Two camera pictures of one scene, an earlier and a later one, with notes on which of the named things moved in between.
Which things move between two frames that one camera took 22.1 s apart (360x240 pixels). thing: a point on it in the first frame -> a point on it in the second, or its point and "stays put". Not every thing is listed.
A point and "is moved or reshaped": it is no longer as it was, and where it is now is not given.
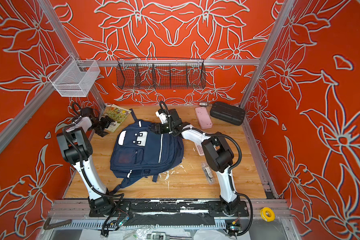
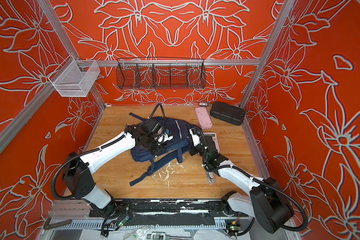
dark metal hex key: (47, 225) stays put
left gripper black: (105, 124) -> (160, 148)
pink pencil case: (204, 121) stays put
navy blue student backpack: (140, 149) is moved or reshaped
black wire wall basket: (160, 73) stays put
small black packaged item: (209, 174) stays put
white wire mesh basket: (74, 78) stays put
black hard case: (227, 112) stays put
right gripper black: (157, 127) -> (192, 145)
